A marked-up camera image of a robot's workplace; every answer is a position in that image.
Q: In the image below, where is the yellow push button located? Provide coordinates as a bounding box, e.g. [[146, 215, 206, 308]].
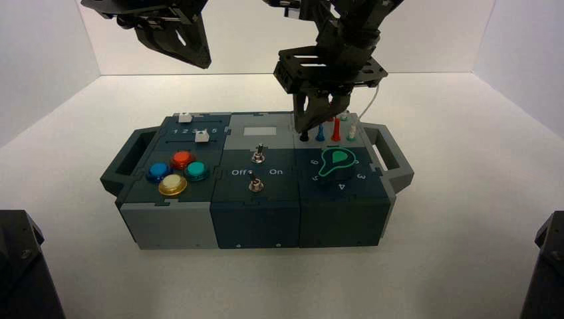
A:
[[158, 174, 188, 197]]

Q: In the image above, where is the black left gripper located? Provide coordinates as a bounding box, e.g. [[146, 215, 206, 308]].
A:
[[81, 0, 213, 70]]

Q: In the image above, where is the red jumper wire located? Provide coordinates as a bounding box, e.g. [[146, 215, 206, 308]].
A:
[[328, 115, 343, 143]]

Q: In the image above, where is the white jumper wire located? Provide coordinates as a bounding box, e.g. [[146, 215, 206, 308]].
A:
[[338, 83, 380, 142]]

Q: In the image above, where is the orange push button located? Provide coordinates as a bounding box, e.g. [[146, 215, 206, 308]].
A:
[[170, 151, 196, 171]]

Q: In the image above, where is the teal push button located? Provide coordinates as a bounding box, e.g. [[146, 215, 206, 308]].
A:
[[184, 161, 211, 183]]

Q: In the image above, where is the black green rotary knob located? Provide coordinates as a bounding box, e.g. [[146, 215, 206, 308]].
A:
[[315, 147, 357, 190]]

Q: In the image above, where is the grey box handle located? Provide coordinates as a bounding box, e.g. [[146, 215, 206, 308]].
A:
[[362, 124, 415, 195]]

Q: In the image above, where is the small grey display window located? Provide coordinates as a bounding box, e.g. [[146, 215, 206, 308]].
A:
[[243, 126, 277, 138]]

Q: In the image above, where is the grey and teal control box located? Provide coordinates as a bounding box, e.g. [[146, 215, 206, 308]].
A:
[[99, 110, 415, 251]]

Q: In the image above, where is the blue push button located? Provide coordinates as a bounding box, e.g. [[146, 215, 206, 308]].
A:
[[146, 162, 172, 185]]

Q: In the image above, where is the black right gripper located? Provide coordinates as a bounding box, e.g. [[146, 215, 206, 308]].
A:
[[273, 17, 390, 134]]

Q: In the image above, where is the dark teal box handle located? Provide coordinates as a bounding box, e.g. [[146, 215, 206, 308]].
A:
[[99, 125, 162, 197]]

